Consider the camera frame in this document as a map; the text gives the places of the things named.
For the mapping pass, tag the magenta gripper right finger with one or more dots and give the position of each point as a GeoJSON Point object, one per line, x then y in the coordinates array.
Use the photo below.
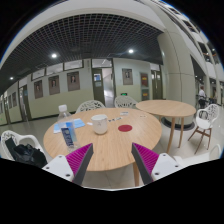
{"type": "Point", "coordinates": [153, 166]}

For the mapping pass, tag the white lattice chair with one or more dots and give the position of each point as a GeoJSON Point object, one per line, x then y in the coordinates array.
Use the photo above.
{"type": "Point", "coordinates": [90, 105]}
{"type": "Point", "coordinates": [124, 102]}

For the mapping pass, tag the framed portrait right of door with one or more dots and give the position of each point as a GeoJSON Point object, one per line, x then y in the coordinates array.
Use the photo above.
{"type": "Point", "coordinates": [127, 76]}

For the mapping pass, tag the white chair left foreground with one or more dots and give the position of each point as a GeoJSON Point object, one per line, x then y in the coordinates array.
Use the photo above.
{"type": "Point", "coordinates": [17, 139]}

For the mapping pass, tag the framed portrait centre left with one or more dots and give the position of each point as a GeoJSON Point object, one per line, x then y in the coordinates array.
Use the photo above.
{"type": "Point", "coordinates": [54, 87]}

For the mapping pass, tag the person in white shirt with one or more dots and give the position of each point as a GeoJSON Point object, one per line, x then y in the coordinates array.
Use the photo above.
{"type": "Point", "coordinates": [202, 97]}

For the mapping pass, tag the black bag on chair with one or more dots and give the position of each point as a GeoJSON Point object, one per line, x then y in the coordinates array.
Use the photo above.
{"type": "Point", "coordinates": [26, 154]}

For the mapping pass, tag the small round wooden table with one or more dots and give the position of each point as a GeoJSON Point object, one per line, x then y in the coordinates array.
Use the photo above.
{"type": "Point", "coordinates": [168, 108]}

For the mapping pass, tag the dark open doorway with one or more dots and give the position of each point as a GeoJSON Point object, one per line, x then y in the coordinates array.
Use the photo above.
{"type": "Point", "coordinates": [103, 86]}

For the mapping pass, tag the white ceramic mug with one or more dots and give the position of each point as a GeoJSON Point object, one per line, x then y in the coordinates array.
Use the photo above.
{"type": "Point", "coordinates": [99, 123]}

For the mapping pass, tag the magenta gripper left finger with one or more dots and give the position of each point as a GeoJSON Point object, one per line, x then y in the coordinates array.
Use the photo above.
{"type": "Point", "coordinates": [71, 167]}

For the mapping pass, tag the large round wooden table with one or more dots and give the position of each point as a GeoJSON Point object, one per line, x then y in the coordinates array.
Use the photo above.
{"type": "Point", "coordinates": [112, 150]}

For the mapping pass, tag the round red coaster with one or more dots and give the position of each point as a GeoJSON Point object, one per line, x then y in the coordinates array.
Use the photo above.
{"type": "Point", "coordinates": [125, 128]}

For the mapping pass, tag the framed portrait far left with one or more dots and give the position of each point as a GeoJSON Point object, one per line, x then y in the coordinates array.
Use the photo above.
{"type": "Point", "coordinates": [38, 90]}

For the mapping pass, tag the clear plastic water bottle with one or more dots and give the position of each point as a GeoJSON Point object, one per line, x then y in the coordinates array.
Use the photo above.
{"type": "Point", "coordinates": [67, 128]}

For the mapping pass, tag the white lattice chair back right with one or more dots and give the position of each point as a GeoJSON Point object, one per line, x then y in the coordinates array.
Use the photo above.
{"type": "Point", "coordinates": [124, 102]}

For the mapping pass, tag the framed portrait on wall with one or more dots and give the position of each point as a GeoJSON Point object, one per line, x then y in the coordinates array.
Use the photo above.
{"type": "Point", "coordinates": [73, 81]}

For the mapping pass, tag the white chair wooden legs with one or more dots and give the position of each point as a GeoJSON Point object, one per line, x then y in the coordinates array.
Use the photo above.
{"type": "Point", "coordinates": [205, 119]}

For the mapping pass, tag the white lattice chair back left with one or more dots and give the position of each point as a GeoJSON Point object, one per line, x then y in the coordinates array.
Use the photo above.
{"type": "Point", "coordinates": [90, 105]}

